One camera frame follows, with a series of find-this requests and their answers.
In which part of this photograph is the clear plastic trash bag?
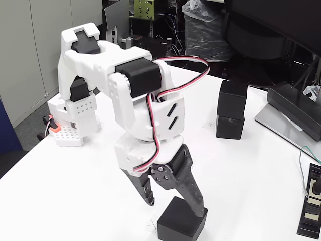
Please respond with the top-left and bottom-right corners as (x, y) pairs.
(182, 0), (233, 63)

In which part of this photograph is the red white black servo cable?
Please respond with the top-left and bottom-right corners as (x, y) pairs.
(132, 57), (210, 174)

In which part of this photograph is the black power plug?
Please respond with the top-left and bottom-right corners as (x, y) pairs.
(312, 175), (321, 196)

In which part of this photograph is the crumpled white plastic wrap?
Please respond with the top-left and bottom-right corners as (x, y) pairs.
(302, 85), (321, 102)

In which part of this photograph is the yellow-green perforated board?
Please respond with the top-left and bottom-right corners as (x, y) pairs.
(133, 0), (155, 20)

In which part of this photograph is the black box device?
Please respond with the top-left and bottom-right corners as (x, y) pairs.
(267, 81), (321, 141)

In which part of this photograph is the black power strip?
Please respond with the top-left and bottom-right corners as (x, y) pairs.
(296, 163), (321, 239)

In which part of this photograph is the black computer case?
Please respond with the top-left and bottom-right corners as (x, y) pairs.
(131, 35), (173, 61)

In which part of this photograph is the black cube block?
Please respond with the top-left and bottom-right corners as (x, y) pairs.
(216, 115), (245, 140)
(157, 196), (208, 241)
(217, 80), (248, 122)

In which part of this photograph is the orange table clamp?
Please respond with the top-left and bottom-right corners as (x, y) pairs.
(37, 114), (61, 141)

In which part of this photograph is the silver monitor stand base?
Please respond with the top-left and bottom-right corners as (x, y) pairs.
(254, 102), (321, 161)

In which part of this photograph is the blue partition panel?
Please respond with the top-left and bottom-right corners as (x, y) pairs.
(0, 96), (23, 154)

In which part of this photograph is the green cable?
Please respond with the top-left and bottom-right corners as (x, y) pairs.
(299, 145), (321, 198)

